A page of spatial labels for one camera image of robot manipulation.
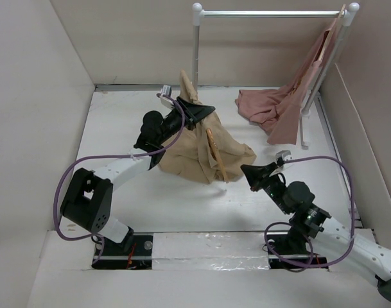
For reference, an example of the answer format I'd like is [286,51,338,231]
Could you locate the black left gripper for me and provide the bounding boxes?
[157,98,214,145]

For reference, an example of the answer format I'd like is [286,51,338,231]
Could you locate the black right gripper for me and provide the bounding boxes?
[239,161,291,214]

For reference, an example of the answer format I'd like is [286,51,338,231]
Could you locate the beige t shirt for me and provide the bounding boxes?
[158,69,257,184]

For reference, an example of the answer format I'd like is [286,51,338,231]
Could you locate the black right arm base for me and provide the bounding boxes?
[262,231,310,273]

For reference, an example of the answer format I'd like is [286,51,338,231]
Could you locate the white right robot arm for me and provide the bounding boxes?
[241,158,391,302]

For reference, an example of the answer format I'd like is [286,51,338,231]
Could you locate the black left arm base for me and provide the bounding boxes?
[92,233,153,270]

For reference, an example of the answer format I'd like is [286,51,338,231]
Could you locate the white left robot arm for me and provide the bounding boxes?
[60,95,215,255]

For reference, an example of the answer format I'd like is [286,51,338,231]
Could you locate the pink t shirt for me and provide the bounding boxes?
[235,21,334,144]

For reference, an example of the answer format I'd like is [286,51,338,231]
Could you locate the wooden hanger with pink shirt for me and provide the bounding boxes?
[317,4,346,61]

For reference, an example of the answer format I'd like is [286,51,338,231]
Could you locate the white clothes rack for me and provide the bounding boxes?
[191,3,360,149]

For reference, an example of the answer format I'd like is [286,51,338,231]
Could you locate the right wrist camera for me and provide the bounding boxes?
[275,150,292,167]

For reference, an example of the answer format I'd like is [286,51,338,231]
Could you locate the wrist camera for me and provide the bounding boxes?
[275,150,292,167]
[157,85,174,110]

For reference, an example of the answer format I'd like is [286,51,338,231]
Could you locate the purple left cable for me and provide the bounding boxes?
[53,92,186,267]

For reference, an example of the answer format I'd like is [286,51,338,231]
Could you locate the purple cable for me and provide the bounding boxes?
[53,92,186,267]
[264,155,358,268]

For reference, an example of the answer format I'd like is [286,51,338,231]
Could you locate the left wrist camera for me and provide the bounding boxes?
[157,85,174,110]

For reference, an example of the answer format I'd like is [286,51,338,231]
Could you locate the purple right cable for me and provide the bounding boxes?
[264,155,358,268]

